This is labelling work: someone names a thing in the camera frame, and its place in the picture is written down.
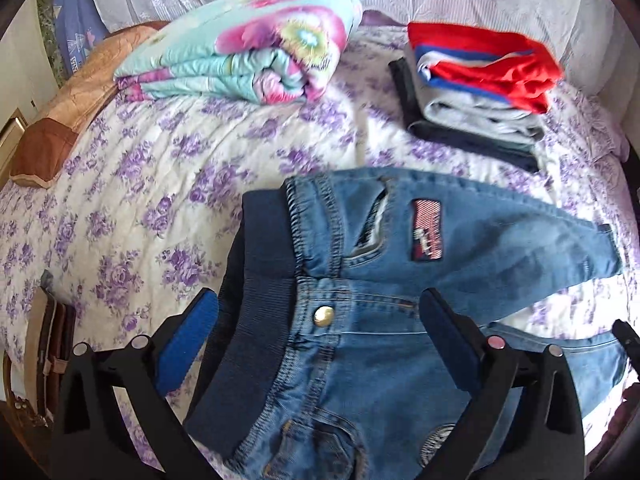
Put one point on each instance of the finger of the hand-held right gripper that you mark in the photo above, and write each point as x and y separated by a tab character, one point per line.
629	345

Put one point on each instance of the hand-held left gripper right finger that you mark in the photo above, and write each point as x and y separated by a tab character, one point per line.
445	335

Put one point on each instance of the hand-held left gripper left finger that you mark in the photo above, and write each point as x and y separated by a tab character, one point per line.
192	330

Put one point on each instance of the blue denim pants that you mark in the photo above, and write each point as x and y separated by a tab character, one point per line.
350	360

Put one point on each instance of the purple floral bed sheet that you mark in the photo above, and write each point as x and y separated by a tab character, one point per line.
150	185

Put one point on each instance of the folded dark garment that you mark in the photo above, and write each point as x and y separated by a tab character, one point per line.
440	135

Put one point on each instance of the folded grey garment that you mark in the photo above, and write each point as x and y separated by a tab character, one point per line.
465	115

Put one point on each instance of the brown pillow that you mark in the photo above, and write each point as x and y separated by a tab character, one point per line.
65	105

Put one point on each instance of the folded red garment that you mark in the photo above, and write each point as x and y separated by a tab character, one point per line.
500	75

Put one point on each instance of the folded floral blanket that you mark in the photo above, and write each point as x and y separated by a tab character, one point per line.
240	50

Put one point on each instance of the purple cloth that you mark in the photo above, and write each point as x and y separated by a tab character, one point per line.
380	19

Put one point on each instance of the blue printed cloth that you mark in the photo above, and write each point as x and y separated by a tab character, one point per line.
75	10

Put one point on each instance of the wooden picture frame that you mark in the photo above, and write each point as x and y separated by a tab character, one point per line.
10	145

